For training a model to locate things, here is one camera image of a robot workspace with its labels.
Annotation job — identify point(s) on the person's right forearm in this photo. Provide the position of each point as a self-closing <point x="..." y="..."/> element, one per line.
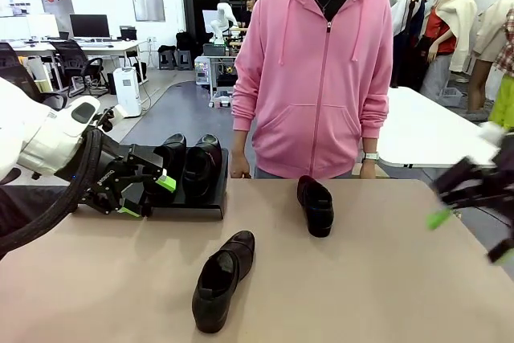
<point x="245" y="118"/>

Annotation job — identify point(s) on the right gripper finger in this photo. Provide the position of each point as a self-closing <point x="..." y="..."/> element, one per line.
<point x="502" y="252"/>
<point x="466" y="178"/>

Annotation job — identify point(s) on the person's left forearm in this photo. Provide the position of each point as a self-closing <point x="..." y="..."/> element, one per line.
<point x="375" y="122"/>

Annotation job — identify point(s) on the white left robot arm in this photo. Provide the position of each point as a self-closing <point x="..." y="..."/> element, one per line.
<point x="36" y="134"/>

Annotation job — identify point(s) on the person's left hand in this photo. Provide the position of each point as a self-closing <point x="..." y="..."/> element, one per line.
<point x="369" y="171"/>

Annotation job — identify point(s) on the mannequin in beige plaid outfit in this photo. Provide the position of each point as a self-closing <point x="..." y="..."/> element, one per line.
<point x="494" y="29"/>

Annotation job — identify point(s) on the clear storage box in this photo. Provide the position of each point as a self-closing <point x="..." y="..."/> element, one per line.
<point x="223" y="99"/>

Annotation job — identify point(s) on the grey wall cabinet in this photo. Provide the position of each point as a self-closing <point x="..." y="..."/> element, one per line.
<point x="56" y="7"/>

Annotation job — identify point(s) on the black computer monitor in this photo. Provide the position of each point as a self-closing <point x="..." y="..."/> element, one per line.
<point x="89" y="25"/>

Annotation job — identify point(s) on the mannequin in cream jacket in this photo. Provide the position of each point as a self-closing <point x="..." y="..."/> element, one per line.
<point x="462" y="17"/>

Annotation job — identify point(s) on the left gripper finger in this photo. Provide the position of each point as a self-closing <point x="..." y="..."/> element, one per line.
<point x="116" y="202"/>
<point x="146" y="162"/>

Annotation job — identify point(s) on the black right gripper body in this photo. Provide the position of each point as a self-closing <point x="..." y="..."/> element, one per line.
<point x="506" y="178"/>

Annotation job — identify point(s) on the black office chair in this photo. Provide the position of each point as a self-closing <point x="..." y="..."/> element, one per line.
<point x="18" y="72"/>
<point x="70" y="60"/>

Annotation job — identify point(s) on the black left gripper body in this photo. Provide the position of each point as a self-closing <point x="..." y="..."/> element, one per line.
<point x="106" y="182"/>

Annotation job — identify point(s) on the background person in black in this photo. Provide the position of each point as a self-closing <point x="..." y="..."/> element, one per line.
<point x="249" y="9"/>

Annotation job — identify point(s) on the black backpack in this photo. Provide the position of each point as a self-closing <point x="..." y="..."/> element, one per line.
<point x="185" y="42"/>

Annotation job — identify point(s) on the white air purifier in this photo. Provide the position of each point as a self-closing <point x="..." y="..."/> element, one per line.
<point x="127" y="90"/>

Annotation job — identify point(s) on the glass computer case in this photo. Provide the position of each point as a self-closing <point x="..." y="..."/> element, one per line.
<point x="206" y="70"/>

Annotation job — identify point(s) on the mannequin in white navy jacket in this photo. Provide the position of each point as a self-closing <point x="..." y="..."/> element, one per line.
<point x="407" y="17"/>

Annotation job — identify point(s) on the white office desk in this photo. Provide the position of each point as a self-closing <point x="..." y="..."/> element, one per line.
<point x="108" y="44"/>

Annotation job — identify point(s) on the small white background robot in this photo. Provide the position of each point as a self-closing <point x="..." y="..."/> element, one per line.
<point x="223" y="11"/>

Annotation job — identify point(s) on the black leather dress shoe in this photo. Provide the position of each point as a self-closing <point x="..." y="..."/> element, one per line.
<point x="172" y="158"/>
<point x="217" y="291"/>

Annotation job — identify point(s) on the white wristwatch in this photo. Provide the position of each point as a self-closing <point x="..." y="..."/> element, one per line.
<point x="371" y="156"/>

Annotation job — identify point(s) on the small grey stool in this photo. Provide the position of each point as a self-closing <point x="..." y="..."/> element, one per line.
<point x="167" y="58"/>
<point x="184" y="58"/>

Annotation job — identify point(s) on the neon yellow garment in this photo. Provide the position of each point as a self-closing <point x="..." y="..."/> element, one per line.
<point x="504" y="106"/>

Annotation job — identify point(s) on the grey plastic crate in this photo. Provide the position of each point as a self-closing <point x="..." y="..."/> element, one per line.
<point x="451" y="97"/>

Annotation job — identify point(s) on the small black desk device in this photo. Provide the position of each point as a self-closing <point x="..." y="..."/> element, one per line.
<point x="128" y="33"/>

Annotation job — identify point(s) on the person's right hand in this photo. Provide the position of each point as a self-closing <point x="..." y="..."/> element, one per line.
<point x="241" y="166"/>

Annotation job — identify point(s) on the person in pink hoodie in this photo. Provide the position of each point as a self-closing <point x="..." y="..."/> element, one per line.
<point x="313" y="78"/>

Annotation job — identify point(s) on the white computer monitor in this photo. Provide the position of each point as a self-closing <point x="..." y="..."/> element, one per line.
<point x="42" y="25"/>

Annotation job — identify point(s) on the black floor mat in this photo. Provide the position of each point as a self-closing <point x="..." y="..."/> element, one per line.
<point x="24" y="202"/>

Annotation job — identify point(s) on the black slip-on loafer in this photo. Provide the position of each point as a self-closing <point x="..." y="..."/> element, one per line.
<point x="201" y="174"/>
<point x="317" y="206"/>

